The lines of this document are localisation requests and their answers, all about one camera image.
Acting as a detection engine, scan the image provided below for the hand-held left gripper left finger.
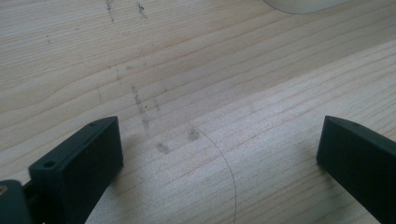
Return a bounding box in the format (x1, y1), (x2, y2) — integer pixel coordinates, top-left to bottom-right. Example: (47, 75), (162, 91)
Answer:
(28, 116), (124, 224)

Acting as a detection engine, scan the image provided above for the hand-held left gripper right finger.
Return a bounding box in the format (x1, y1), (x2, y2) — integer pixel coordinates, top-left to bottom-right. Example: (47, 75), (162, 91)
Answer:
(316, 115), (396, 224)

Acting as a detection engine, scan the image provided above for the white round object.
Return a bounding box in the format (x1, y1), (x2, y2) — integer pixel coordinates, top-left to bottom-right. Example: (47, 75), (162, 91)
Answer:
(262, 0), (356, 15)

